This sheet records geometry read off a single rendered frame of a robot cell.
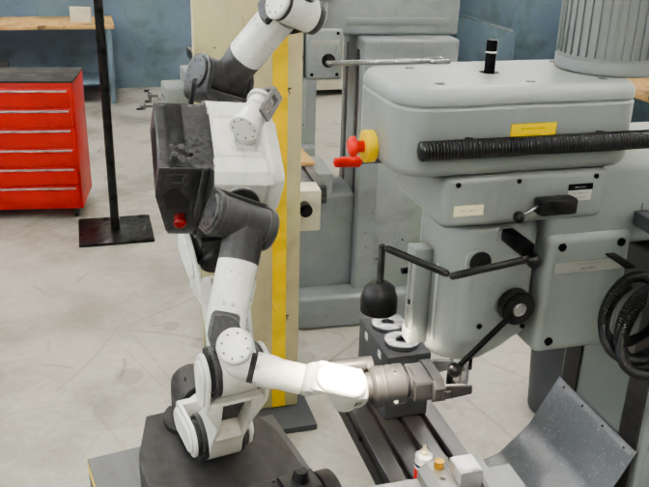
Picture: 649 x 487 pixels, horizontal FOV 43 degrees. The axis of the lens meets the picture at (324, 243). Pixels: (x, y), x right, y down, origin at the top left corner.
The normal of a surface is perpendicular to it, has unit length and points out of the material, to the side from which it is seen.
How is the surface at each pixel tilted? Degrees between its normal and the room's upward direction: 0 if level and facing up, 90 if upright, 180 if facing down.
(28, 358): 0
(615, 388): 90
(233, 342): 54
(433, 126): 90
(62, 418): 0
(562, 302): 90
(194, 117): 34
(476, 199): 90
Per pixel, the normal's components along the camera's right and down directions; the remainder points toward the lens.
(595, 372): -0.96, 0.08
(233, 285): 0.11, -0.22
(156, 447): 0.03, -0.92
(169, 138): 0.25, -0.56
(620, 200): 0.27, 0.37
